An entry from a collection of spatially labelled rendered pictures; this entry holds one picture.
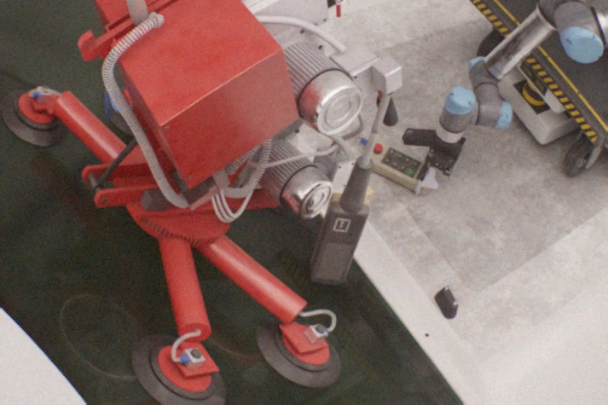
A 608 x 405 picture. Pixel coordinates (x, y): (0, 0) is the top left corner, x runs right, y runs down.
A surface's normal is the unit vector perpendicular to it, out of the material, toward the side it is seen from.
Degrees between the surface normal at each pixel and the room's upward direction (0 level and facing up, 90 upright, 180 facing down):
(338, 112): 81
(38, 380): 21
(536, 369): 10
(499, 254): 0
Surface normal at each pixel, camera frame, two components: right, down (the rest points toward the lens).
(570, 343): 0.26, -0.49
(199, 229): 0.51, -0.71
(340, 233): -0.02, 0.78
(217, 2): -0.11, -0.47
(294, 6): 0.55, 0.71
